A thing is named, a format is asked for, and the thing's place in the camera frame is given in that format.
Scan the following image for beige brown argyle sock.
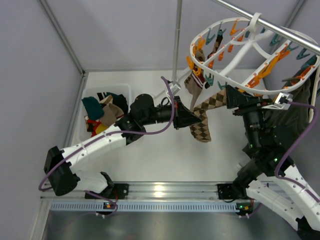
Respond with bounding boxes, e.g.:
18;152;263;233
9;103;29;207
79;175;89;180
189;88;227;143

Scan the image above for tan maroon striped sock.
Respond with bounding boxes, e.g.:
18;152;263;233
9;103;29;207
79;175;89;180
184;48;206;111

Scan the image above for dark teal sock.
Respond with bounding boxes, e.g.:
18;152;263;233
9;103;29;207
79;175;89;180
81;96;104;121

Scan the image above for plain brown ribbed sock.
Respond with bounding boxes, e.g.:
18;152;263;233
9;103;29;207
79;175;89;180
99;103;124;127

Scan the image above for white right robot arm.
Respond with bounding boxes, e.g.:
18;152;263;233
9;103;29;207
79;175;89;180
225;85;320;240

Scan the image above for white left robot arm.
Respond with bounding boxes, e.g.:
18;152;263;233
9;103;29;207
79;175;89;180
44;94;202;198

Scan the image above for black socks pile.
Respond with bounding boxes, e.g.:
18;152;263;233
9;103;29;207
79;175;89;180
97;92;129;114

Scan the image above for white oval clip hanger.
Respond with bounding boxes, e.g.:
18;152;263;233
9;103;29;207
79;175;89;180
186;13;320;96

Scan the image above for white drying rack stand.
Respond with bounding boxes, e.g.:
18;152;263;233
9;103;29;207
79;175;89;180
150;0;191;100

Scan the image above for yellow red sock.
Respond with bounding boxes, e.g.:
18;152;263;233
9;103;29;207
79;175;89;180
91;123;109;137

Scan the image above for red white sock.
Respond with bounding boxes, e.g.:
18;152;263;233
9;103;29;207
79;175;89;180
84;116;101;132

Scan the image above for white plastic laundry basket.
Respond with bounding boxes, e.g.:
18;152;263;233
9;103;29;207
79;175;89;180
74;83;132;142

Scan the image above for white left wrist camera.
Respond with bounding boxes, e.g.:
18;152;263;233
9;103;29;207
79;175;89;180
168;82;181;96

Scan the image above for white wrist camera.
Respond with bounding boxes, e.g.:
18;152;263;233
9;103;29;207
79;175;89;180
262;92;293;111
168;82;181;96

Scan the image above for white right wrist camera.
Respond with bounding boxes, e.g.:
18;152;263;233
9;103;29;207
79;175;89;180
262;92;293;111

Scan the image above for dark green drawstring shorts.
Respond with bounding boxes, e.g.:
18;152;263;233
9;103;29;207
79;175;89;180
265;72;317;143

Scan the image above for aluminium mounting rail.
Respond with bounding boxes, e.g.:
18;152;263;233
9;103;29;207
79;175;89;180
39;180;313;202

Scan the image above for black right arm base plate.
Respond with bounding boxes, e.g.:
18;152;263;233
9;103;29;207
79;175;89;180
217;182;262;202

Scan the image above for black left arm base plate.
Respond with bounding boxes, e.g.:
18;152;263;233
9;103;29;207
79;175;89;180
93;183;129;200

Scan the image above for silver metal hanging rail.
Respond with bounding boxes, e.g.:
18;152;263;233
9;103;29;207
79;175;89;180
214;0;320;55

